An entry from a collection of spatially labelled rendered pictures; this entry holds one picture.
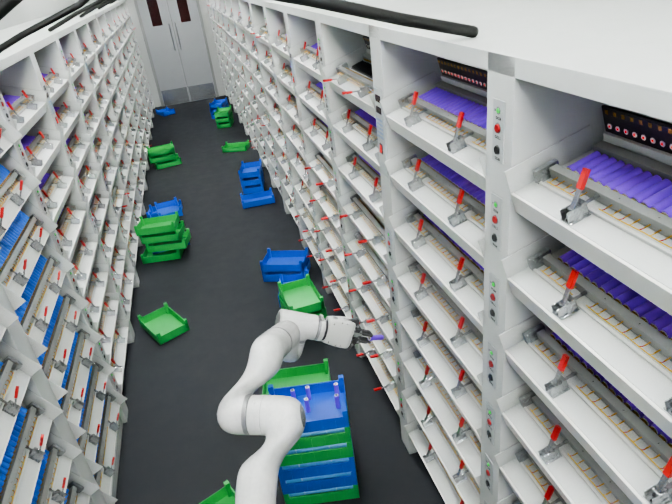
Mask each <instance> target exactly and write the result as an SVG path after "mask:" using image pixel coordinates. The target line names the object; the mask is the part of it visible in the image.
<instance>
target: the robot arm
mask: <svg viewBox="0 0 672 504"><path fill-rule="evenodd" d="M354 333H360V334H362V335H363V336H368V337H373V334H372V333H371V331H370V330H365V329H361V327H360V326H359V319H358V318H353V319H352V318H350V317H343V316H327V317H326V318H324V317H323V315H322V314H320V315H319V316H318V315H313V314H308V313H302V312H297V311H292V310H286V309H280V310H279V311H278V314H277V316H276V321H275V325H274V326H273V327H271V328H270V329H268V330H267V331H266V332H264V333H263V334H262V335H260V336H259V337H258V338H257V339H256V340H255V341H254V342H253V344H252V346H251V350H250V354H249V360H248V364H247V367H246V370H245V372H244V374H243V375H242V377H241V378H240V380H239V381H238V382H237V383H236V385H235V386H234V387H233V388H232V389H231V390H230V391H229V392H228V393H227V394H226V395H225V396H224V398H223V399H222V401H221V402H220V404H219V407H218V411H217V421H218V423H219V425H220V427H221V428H222V429H223V430H224V431H225V432H227V433H230V434H235V435H264V436H266V440H265V443H264V444H263V446H262V447H261V448H260V449H259V450H258V451H257V452H256V453H254V454H253V455H252V456H251V457H249V458H248V459H247V460H246V461H245V462H244V463H243V464H242V466H241V468H240V470H239V472H238V476H237V483H236V493H235V504H276V498H277V483H278V473H279V469H280V465H281V463H282V461H283V459H284V457H285V456H286V455H287V453H288V452H289V451H290V449H291V448H292V447H293V446H294V445H295V443H296V442H297V441H298V440H299V438H300V437H301V435H302V433H303V431H304V428H305V424H306V414H305V410H304V407H303V406H302V404H301V403H300V402H299V401H298V400H297V399H295V398H293V397H290V396H283V395H253V393H254V392H255V391H256V390H257V389H258V388H259V387H261V386H262V385H263V384H265V383H266V382H267V381H269V380H270V379H271V378H272V377H273V376H274V375H275V374H276V373H277V372H278V371H279V369H280V368H281V365H282V362H283V361H284V362H295V361H297V360H298V359H299V358H300V356H301V355H302V352H303V349H304V345H305V341H306V340H307V339H309V340H315V341H322V342H323V343H326V344H328V345H332V346H335V347H339V348H344V349H346V350H348V351H349V350H350V349H351V347H352V346H354V345H355V344H359V343H364V344H367V343H369V344H370V343H371V341H369V340H368V338H367V337H361V336H358V337H353V334H354Z"/></svg>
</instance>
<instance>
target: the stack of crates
mask: <svg viewBox="0 0 672 504"><path fill-rule="evenodd" d="M323 361H324V363H320V364H312V365H305V366H298V367H290V368H283V369H279V371H278V372H277V373H276V374H275V375H274V376H273V377H272V378H271V379H270V380H269V381H267V382H266V383H265V384H263V390H262V394H261V395H269V391H268V385H269V384H273V387H274V388H282V387H289V386H296V385H304V384H311V383H319V382H326V381H331V377H330V371H329V364H328V359H327V358H326V359H323Z"/></svg>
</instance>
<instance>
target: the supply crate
mask: <svg viewBox="0 0 672 504"><path fill-rule="evenodd" d="M338 379H339V380H333V381H326V382H319V383H311V384H304V385H296V386H289V387H282V388H274V387H273V384H269V385H268V391H269V395H283V396H290V397H291V393H290V390H291V389H295V394H296V399H297V400H298V401H299V402H300V403H301V404H302V406H303V407H304V410H305V414H306V424H305V428H304V431H303V433H307V432H314V431H321V430H329V429H336V428H344V427H350V426H349V418H348V409H347V401H346V393H345V385H344V378H343V375H338ZM335 382H337V383H338V387H339V394H340V396H339V400H340V406H341V407H340V408H339V409H337V408H336V405H335V399H334V394H335V392H334V385H333V384H334V383H335ZM305 386H309V387H310V392H311V398H312V399H311V400H310V401H309V404H310V410H311V411H310V412H309V413H307V412H306V409H305V403H304V398H306V397H307V396H306V390H305Z"/></svg>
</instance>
